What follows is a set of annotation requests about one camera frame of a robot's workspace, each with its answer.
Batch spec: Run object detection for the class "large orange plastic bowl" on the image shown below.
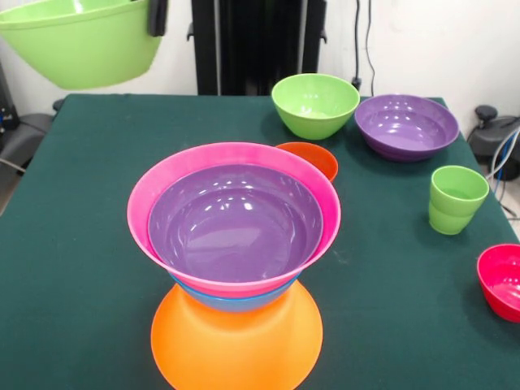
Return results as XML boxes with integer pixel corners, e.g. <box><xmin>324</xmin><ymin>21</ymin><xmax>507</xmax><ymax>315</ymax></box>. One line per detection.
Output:
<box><xmin>150</xmin><ymin>279</ymin><xmax>325</xmax><ymax>390</ymax></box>

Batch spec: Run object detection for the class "purple plastic bowl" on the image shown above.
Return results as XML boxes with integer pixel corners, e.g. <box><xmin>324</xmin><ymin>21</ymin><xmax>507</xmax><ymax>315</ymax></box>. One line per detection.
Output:
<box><xmin>353</xmin><ymin>93</ymin><xmax>460</xmax><ymax>163</ymax></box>
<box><xmin>147</xmin><ymin>163</ymin><xmax>325</xmax><ymax>284</ymax></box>

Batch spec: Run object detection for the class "small red-pink plastic bowl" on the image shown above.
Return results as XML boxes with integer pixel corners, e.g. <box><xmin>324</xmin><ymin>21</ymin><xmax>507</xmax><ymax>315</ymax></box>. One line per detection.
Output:
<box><xmin>476</xmin><ymin>243</ymin><xmax>520</xmax><ymax>324</ymax></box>

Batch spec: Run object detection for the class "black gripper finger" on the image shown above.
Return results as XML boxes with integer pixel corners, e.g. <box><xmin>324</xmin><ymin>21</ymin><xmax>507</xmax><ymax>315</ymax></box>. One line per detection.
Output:
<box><xmin>147</xmin><ymin>0</ymin><xmax>168</xmax><ymax>38</ymax></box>

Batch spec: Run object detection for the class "small orange-red plastic bowl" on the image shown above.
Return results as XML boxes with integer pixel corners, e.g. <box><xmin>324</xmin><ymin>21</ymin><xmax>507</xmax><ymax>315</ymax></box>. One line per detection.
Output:
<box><xmin>275</xmin><ymin>141</ymin><xmax>340</xmax><ymax>182</ymax></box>

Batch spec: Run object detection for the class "black hanging cable with plug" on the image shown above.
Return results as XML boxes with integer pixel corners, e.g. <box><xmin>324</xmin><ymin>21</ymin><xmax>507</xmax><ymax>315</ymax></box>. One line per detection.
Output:
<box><xmin>349</xmin><ymin>0</ymin><xmax>377</xmax><ymax>98</ymax></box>

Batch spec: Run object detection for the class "large pink plastic bowl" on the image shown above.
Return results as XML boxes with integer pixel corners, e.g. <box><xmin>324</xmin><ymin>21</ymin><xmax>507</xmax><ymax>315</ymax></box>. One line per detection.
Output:
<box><xmin>126</xmin><ymin>141</ymin><xmax>342</xmax><ymax>300</ymax></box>

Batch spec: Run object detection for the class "green plastic bowl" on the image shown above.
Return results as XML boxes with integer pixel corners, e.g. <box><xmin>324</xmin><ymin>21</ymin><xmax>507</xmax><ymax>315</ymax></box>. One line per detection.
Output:
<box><xmin>271</xmin><ymin>72</ymin><xmax>361</xmax><ymax>141</ymax></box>
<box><xmin>0</xmin><ymin>0</ymin><xmax>163</xmax><ymax>91</ymax></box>

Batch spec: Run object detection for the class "black pedestal column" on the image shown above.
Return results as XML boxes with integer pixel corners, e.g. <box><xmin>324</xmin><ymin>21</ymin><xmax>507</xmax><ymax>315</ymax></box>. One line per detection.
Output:
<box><xmin>187</xmin><ymin>0</ymin><xmax>328</xmax><ymax>97</ymax></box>

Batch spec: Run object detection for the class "floor cable bundle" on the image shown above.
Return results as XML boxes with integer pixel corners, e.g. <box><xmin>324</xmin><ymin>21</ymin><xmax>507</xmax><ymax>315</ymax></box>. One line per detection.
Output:
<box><xmin>485</xmin><ymin>129</ymin><xmax>520</xmax><ymax>220</ymax></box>

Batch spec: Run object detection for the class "green plastic cup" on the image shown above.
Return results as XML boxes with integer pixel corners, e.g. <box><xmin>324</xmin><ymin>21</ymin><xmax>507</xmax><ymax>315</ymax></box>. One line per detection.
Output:
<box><xmin>428</xmin><ymin>165</ymin><xmax>490</xmax><ymax>236</ymax></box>

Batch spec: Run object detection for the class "dark green tablecloth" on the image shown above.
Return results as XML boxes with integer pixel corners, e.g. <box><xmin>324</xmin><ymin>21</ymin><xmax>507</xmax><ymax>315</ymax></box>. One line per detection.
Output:
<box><xmin>0</xmin><ymin>93</ymin><xmax>520</xmax><ymax>390</ymax></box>

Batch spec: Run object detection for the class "blue plastic bowl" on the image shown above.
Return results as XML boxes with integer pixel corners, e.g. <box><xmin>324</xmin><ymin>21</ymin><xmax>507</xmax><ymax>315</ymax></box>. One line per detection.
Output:
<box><xmin>170</xmin><ymin>271</ymin><xmax>301</xmax><ymax>314</ymax></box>

